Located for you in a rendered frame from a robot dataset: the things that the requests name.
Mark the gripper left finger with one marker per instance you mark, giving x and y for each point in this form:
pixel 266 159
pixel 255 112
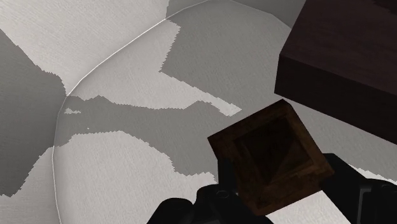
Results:
pixel 214 206

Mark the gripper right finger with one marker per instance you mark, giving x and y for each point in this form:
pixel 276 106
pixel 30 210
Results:
pixel 369 201

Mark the brown wooden box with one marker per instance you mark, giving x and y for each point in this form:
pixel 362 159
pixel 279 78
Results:
pixel 273 155

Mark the white rounded furniture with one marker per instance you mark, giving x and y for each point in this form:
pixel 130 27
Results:
pixel 124 176

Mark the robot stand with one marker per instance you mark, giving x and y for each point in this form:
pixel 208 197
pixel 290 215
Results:
pixel 341 52

